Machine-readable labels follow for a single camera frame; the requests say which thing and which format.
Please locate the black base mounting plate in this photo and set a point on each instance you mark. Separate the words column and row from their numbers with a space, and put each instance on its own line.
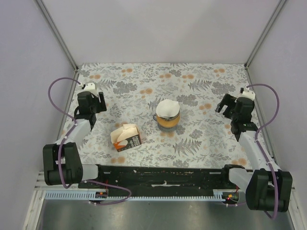
column 149, row 180

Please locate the white slotted cable duct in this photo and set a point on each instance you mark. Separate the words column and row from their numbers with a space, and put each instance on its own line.
column 214, row 196

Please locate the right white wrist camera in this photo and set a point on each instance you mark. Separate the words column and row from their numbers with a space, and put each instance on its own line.
column 246, row 93

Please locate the clear ribbed glass dripper cone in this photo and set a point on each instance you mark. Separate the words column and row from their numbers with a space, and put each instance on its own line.
column 167, row 114

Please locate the floral patterned table mat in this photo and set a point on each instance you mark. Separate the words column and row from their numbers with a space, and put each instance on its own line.
column 203, row 138

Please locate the cream paper coffee filter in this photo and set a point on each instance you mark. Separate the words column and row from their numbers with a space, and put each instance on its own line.
column 168, row 104

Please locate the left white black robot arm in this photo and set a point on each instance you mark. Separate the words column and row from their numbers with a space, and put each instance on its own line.
column 61, row 160

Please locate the clear glass coffee server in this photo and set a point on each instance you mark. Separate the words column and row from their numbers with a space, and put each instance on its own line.
column 166, row 126

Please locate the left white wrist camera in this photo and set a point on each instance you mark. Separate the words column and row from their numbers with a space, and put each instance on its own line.
column 90, row 87

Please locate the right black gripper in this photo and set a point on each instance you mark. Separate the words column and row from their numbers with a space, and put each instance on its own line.
column 223, row 103

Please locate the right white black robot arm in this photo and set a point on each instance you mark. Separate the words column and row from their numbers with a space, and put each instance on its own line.
column 268, row 188

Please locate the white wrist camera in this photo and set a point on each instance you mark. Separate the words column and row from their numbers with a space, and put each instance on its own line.
column 246, row 93
column 90, row 87

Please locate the orange black coffee filter box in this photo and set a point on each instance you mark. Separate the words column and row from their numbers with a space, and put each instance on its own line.
column 126, row 137

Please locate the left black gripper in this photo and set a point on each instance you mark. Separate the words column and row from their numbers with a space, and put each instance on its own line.
column 102, row 106

